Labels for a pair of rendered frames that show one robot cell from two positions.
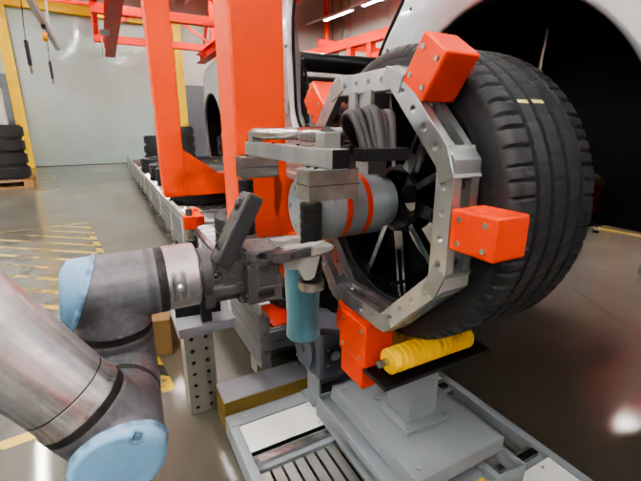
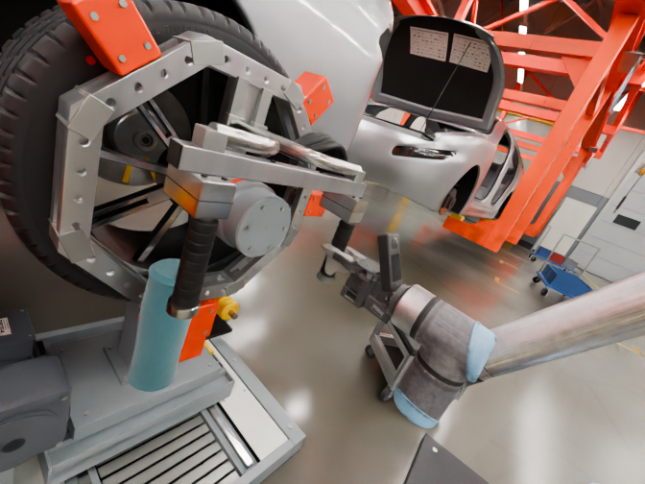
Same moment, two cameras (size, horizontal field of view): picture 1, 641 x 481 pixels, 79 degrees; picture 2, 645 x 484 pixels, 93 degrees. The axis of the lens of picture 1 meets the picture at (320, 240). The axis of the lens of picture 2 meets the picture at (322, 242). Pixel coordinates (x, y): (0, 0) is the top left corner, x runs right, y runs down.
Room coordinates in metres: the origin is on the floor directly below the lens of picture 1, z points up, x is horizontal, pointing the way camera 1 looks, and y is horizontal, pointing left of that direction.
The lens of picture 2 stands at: (0.95, 0.57, 1.05)
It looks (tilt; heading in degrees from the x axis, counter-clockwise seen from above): 18 degrees down; 242
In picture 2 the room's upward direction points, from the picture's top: 22 degrees clockwise
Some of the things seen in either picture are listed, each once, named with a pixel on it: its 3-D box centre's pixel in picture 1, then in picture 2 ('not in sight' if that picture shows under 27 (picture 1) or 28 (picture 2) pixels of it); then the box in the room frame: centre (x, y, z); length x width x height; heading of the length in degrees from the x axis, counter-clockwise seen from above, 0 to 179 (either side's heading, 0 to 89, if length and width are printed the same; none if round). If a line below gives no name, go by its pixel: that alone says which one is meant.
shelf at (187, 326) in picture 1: (194, 301); not in sight; (1.24, 0.44, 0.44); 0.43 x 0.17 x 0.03; 28
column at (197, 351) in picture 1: (197, 354); not in sight; (1.27, 0.45, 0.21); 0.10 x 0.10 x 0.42; 28
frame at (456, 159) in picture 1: (369, 201); (217, 192); (0.88, -0.11, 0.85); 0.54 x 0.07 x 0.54; 28
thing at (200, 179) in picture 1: (217, 170); not in sight; (3.14, 0.83, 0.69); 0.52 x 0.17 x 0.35; 118
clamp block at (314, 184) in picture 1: (327, 181); (343, 203); (0.63, -0.01, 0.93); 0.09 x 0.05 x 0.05; 118
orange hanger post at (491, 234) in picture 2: not in sight; (524, 140); (-2.30, -1.99, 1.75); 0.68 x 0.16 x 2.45; 118
